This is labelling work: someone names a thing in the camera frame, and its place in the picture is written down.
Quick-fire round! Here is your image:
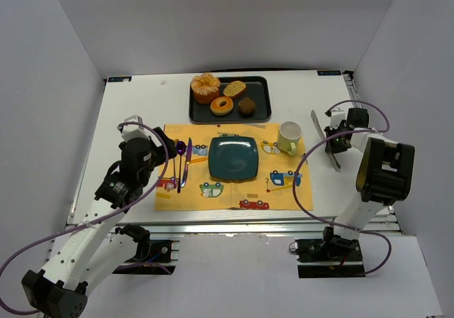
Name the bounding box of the sliced seeded bread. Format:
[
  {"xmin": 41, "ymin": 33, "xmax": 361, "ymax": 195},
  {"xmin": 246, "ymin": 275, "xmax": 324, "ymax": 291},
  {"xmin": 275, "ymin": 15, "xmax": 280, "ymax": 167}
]
[{"xmin": 223, "ymin": 80, "xmax": 247, "ymax": 99}]

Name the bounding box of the purple iridescent spoon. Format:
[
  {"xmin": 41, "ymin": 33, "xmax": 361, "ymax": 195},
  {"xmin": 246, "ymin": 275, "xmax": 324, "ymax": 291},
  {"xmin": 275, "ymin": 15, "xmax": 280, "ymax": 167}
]
[{"xmin": 176, "ymin": 141, "xmax": 187, "ymax": 193}]

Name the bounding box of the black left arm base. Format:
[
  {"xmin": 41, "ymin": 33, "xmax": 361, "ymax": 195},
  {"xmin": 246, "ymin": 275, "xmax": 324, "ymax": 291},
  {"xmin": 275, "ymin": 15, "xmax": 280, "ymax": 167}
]
[{"xmin": 109, "ymin": 224, "xmax": 179, "ymax": 275}]

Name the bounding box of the right blue corner label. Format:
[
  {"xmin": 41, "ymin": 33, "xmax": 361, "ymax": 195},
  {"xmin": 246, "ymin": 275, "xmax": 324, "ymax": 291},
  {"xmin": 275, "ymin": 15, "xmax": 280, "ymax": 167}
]
[{"xmin": 316, "ymin": 70, "xmax": 343, "ymax": 77}]

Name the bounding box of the teal square plate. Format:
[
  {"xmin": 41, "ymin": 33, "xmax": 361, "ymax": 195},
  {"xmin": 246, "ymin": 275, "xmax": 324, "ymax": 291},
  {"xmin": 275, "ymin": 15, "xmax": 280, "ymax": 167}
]
[{"xmin": 208, "ymin": 136, "xmax": 259, "ymax": 182}]

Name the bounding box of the large orange swirl bun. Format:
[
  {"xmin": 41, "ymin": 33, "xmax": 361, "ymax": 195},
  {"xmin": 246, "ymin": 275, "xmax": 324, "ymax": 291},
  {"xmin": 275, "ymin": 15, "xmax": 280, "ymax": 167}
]
[{"xmin": 190, "ymin": 72, "xmax": 221, "ymax": 105}]

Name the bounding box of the pale yellow mug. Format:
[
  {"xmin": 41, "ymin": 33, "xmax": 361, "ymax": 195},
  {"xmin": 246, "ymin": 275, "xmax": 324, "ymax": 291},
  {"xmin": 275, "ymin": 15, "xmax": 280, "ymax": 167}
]
[{"xmin": 277, "ymin": 121, "xmax": 302, "ymax": 155}]

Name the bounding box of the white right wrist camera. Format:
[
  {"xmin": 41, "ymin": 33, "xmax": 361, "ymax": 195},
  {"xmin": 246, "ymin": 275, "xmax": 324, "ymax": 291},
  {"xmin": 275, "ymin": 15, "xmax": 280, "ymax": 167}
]
[{"xmin": 325, "ymin": 107, "xmax": 346, "ymax": 130}]

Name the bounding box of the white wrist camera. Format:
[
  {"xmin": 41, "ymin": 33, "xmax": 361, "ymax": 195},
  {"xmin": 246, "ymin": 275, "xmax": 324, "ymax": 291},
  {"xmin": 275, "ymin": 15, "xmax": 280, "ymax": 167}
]
[
  {"xmin": 325, "ymin": 107, "xmax": 346, "ymax": 130},
  {"xmin": 117, "ymin": 115, "xmax": 148, "ymax": 142}
]

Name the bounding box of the yellow vehicle print placemat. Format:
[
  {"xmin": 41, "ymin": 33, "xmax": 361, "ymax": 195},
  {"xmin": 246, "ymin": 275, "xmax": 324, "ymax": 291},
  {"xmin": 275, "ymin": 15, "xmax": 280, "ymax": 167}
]
[{"xmin": 155, "ymin": 124, "xmax": 314, "ymax": 211}]

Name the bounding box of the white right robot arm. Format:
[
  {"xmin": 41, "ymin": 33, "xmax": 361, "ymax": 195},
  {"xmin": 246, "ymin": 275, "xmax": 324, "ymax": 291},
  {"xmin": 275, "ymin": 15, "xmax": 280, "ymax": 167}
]
[{"xmin": 321, "ymin": 108, "xmax": 415, "ymax": 258}]

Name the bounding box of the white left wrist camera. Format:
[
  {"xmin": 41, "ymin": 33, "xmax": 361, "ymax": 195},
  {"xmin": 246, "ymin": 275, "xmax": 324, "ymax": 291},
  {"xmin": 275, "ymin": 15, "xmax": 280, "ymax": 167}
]
[{"xmin": 117, "ymin": 115, "xmax": 148, "ymax": 142}]

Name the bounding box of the blue corner label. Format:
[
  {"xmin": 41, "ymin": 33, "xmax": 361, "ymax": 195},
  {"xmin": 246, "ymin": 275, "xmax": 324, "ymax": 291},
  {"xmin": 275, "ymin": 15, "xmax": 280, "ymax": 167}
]
[
  {"xmin": 107, "ymin": 76, "xmax": 132, "ymax": 83},
  {"xmin": 316, "ymin": 70, "xmax": 343, "ymax": 77}
]

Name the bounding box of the brown chocolate muffin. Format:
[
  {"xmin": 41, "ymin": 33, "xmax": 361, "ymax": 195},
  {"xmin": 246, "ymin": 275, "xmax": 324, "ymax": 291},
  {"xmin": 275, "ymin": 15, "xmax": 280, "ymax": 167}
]
[{"xmin": 238, "ymin": 97, "xmax": 256, "ymax": 116}]

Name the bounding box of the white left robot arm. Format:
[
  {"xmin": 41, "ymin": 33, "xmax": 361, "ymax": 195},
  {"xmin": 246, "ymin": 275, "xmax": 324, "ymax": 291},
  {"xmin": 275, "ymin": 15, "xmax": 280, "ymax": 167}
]
[{"xmin": 22, "ymin": 122, "xmax": 176, "ymax": 317}]

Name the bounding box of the iridescent table knife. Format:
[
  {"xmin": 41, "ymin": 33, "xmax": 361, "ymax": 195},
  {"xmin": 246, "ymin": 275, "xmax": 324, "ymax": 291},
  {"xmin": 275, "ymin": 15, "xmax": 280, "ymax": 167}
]
[{"xmin": 180, "ymin": 138, "xmax": 192, "ymax": 187}]

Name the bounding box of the left blue corner label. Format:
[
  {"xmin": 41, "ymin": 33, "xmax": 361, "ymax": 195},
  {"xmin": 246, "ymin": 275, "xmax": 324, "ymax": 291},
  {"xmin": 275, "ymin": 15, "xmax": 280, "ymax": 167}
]
[{"xmin": 107, "ymin": 76, "xmax": 132, "ymax": 83}]

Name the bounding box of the black baking tray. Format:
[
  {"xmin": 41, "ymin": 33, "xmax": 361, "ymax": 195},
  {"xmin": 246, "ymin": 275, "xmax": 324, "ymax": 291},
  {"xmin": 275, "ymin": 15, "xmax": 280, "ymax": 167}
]
[{"xmin": 188, "ymin": 75, "xmax": 273, "ymax": 124}]

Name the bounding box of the orange glazed donut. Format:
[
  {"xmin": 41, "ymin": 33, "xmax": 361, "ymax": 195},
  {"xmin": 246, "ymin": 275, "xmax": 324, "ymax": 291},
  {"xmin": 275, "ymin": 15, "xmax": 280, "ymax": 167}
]
[{"xmin": 210, "ymin": 97, "xmax": 233, "ymax": 116}]

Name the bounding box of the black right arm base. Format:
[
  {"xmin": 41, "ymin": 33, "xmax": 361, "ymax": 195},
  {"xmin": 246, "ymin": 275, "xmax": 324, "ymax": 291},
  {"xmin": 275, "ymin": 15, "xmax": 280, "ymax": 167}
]
[{"xmin": 288, "ymin": 238, "xmax": 365, "ymax": 279}]

